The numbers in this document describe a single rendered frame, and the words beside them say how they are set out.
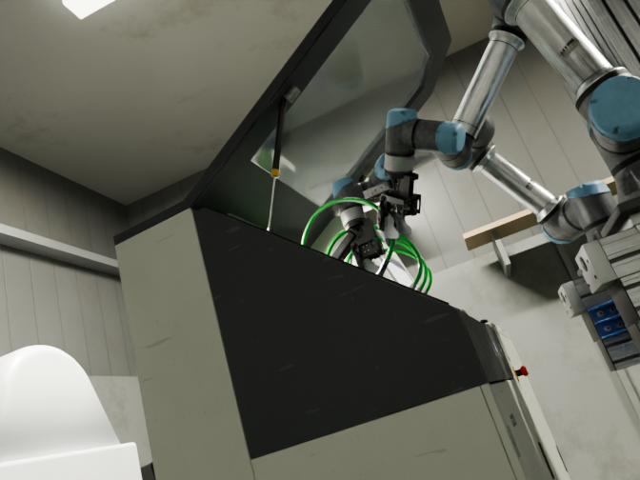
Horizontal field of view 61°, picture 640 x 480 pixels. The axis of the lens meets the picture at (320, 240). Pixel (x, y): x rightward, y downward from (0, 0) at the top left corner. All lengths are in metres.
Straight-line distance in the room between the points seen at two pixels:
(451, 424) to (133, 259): 0.97
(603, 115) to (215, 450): 1.13
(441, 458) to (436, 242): 2.75
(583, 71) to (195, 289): 1.05
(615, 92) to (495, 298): 2.63
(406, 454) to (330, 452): 0.17
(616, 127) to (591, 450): 2.74
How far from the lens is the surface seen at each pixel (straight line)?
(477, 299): 3.73
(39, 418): 2.41
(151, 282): 1.57
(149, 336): 1.56
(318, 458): 1.30
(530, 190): 1.92
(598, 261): 1.25
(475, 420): 1.19
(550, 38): 1.34
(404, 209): 1.41
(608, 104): 1.23
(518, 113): 4.14
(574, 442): 3.72
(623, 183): 1.35
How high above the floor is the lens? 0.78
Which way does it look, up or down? 20 degrees up
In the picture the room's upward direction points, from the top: 18 degrees counter-clockwise
